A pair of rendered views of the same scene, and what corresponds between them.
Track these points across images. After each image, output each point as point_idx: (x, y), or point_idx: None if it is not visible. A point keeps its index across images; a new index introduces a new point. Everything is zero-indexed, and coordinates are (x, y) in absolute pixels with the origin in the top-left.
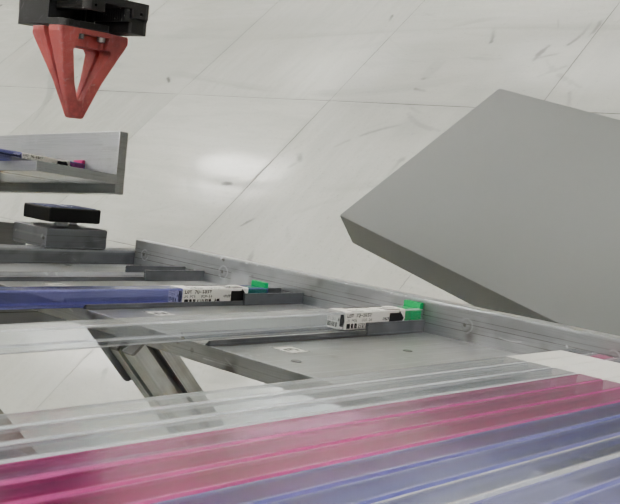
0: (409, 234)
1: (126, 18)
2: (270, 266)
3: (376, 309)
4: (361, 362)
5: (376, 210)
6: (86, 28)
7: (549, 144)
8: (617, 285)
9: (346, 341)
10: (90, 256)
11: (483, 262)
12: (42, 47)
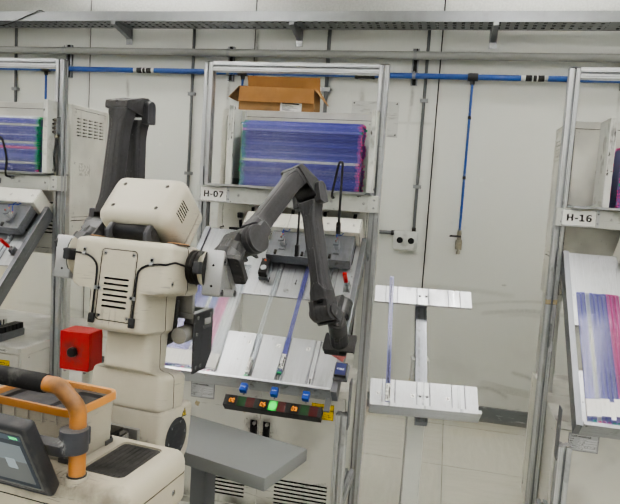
0: (277, 442)
1: None
2: (283, 381)
3: (247, 365)
4: (238, 344)
5: (293, 448)
6: None
7: (238, 458)
8: (213, 429)
9: (247, 355)
10: None
11: (250, 435)
12: None
